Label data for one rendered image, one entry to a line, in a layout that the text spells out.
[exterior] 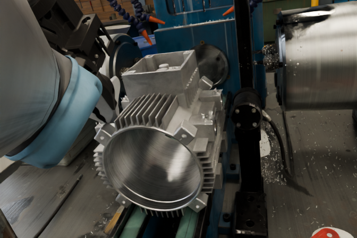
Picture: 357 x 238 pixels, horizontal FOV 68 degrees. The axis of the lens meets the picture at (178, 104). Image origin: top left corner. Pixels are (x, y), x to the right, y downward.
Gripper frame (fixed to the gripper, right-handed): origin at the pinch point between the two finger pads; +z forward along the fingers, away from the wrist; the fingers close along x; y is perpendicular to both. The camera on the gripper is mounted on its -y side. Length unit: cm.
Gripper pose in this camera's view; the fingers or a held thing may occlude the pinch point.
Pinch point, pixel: (108, 121)
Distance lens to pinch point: 41.9
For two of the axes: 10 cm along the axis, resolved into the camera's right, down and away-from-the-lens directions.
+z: 2.7, 5.6, 7.8
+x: -9.5, 0.4, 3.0
